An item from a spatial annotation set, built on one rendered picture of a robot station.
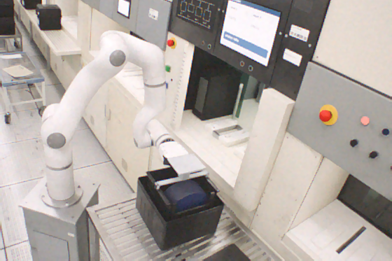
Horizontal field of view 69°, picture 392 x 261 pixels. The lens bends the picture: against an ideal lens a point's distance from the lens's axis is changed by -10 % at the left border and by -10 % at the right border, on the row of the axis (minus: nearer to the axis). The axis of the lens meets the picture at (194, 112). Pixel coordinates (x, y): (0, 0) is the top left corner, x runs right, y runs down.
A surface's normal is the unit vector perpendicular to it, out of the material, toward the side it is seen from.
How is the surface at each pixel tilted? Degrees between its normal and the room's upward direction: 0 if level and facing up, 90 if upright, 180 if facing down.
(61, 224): 90
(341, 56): 90
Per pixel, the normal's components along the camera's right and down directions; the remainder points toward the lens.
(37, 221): -0.15, 0.44
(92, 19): 0.58, 0.47
